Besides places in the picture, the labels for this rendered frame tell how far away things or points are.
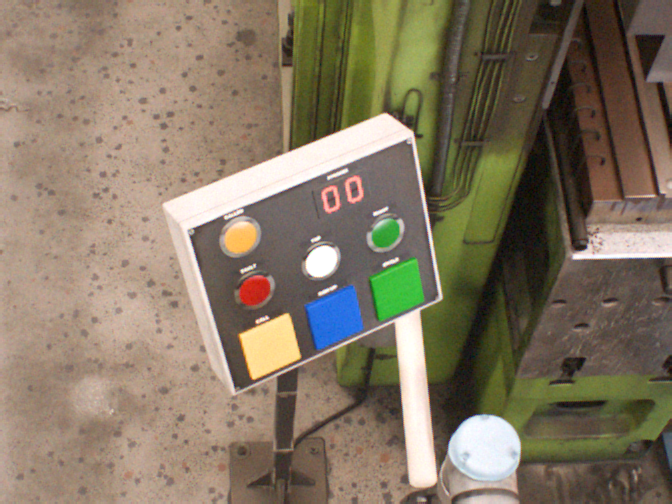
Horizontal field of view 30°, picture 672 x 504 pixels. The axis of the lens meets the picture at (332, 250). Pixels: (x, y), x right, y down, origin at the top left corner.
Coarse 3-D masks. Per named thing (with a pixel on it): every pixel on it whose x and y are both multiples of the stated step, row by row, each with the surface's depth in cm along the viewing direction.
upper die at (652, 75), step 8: (640, 40) 169; (648, 40) 166; (656, 40) 163; (664, 40) 161; (640, 48) 169; (648, 48) 166; (656, 48) 163; (664, 48) 162; (640, 56) 169; (648, 56) 166; (656, 56) 163; (664, 56) 163; (648, 64) 166; (656, 64) 165; (664, 64) 165; (648, 72) 166; (656, 72) 166; (664, 72) 166; (648, 80) 168; (656, 80) 168; (664, 80) 168
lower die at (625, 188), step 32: (608, 0) 212; (576, 32) 210; (608, 32) 209; (576, 64) 206; (608, 64) 205; (576, 96) 203; (608, 96) 202; (640, 96) 201; (576, 128) 202; (608, 128) 200; (640, 128) 199; (576, 160) 202; (608, 160) 197; (640, 160) 196; (608, 192) 194; (640, 192) 193
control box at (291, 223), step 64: (384, 128) 173; (192, 192) 168; (256, 192) 165; (320, 192) 167; (384, 192) 172; (192, 256) 163; (256, 256) 167; (384, 256) 177; (256, 320) 172; (384, 320) 182; (256, 384) 177
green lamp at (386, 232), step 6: (384, 222) 174; (390, 222) 174; (396, 222) 175; (378, 228) 174; (384, 228) 174; (390, 228) 175; (396, 228) 175; (372, 234) 174; (378, 234) 174; (384, 234) 175; (390, 234) 175; (396, 234) 176; (372, 240) 175; (378, 240) 175; (384, 240) 175; (390, 240) 176; (396, 240) 176; (378, 246) 175; (384, 246) 176
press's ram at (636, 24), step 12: (624, 0) 160; (636, 0) 155; (648, 0) 154; (660, 0) 154; (624, 12) 160; (636, 12) 156; (648, 12) 156; (660, 12) 156; (624, 24) 160; (636, 24) 158; (648, 24) 158; (660, 24) 158
